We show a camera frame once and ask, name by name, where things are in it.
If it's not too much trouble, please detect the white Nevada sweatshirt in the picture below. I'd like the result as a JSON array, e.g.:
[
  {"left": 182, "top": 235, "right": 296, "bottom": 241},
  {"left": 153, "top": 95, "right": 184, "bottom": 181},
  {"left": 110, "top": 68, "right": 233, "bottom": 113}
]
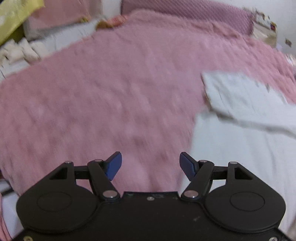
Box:
[{"left": 189, "top": 71, "right": 295, "bottom": 239}]

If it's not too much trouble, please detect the pink fluffy blanket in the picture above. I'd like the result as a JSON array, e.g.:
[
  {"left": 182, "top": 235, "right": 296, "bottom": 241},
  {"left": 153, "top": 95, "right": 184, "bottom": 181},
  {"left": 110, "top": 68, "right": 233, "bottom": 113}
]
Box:
[{"left": 1, "top": 10, "right": 295, "bottom": 194}]

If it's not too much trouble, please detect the brown plush toy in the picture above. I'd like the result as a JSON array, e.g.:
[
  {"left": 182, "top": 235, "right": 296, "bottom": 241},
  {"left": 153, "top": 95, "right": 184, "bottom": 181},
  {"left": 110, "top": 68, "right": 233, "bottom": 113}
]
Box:
[{"left": 95, "top": 20, "right": 114, "bottom": 30}]

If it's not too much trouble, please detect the white bedside cabinet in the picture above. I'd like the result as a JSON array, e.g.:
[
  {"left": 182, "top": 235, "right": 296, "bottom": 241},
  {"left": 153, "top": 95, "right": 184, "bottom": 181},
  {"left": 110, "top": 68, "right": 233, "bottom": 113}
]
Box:
[{"left": 251, "top": 10, "right": 278, "bottom": 48}]

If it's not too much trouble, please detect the purple quilted headboard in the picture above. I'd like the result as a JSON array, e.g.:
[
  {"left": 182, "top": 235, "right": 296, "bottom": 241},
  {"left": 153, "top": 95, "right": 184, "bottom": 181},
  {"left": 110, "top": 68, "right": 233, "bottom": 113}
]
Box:
[{"left": 121, "top": 0, "right": 253, "bottom": 35}]

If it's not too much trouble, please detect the pink curtain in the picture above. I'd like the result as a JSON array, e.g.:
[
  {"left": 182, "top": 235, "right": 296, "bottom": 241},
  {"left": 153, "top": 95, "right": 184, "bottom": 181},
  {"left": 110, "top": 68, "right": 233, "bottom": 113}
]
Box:
[{"left": 27, "top": 0, "right": 102, "bottom": 29}]

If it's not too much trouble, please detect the yellow green curtain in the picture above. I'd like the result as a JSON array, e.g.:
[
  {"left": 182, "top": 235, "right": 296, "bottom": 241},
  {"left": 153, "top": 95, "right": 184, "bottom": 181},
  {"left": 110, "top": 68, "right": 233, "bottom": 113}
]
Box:
[{"left": 1, "top": 0, "right": 45, "bottom": 45}]

